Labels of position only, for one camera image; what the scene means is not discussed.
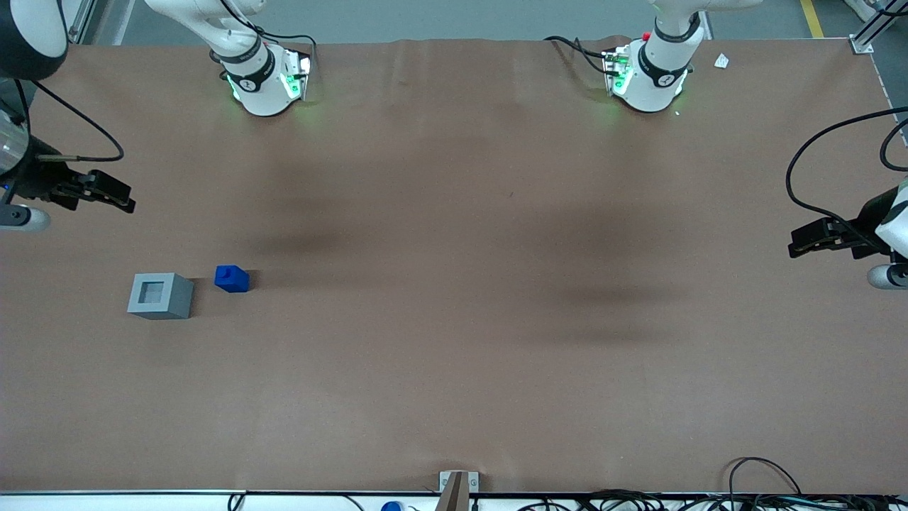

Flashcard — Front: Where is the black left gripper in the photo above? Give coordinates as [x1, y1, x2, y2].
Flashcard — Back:
[788, 187, 899, 259]

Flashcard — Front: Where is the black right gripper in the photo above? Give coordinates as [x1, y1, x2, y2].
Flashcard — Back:
[14, 142, 136, 214]

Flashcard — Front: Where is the blue plastic part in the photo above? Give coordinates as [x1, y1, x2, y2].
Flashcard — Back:
[214, 265, 250, 294]

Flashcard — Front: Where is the gray square base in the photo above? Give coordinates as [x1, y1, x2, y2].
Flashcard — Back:
[127, 273, 194, 320]

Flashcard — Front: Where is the brown paper table cover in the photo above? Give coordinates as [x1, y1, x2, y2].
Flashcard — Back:
[0, 35, 908, 495]

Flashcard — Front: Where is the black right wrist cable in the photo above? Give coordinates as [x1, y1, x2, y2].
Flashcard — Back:
[14, 78, 126, 163]

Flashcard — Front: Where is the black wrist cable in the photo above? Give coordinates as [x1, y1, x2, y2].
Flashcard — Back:
[14, 78, 126, 163]
[785, 106, 908, 238]

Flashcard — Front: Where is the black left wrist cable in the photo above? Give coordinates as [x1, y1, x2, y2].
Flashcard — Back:
[785, 106, 908, 238]

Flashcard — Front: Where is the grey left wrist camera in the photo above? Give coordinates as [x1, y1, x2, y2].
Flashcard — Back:
[867, 263, 908, 290]

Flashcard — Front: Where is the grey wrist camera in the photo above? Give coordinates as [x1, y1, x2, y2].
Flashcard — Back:
[0, 204, 52, 233]
[867, 263, 908, 290]

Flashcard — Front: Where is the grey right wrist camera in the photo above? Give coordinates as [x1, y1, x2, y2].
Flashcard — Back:
[0, 204, 52, 233]

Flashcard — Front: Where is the black looped cable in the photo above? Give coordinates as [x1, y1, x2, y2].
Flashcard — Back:
[879, 117, 908, 173]

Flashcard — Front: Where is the aluminium frame rail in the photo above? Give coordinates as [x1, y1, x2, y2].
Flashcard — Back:
[68, 0, 135, 45]

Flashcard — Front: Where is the aluminium corner frame profile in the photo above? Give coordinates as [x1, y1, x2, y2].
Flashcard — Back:
[848, 0, 908, 55]

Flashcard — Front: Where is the black arched cable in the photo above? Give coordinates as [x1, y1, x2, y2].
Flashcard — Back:
[726, 456, 803, 498]

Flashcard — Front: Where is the black right arm base cable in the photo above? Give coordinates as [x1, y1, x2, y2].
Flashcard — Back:
[218, 0, 319, 79]

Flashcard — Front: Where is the black arm base cable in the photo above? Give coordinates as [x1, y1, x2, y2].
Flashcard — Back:
[543, 35, 615, 76]
[218, 0, 319, 79]

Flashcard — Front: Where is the black left arm base cable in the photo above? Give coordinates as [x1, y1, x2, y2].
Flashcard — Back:
[543, 35, 615, 76]

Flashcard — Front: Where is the black tangled cable bundle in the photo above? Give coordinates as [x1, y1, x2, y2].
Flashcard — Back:
[516, 488, 908, 511]

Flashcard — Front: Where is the metal mounting bracket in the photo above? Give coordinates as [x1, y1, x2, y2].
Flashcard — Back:
[438, 470, 480, 495]

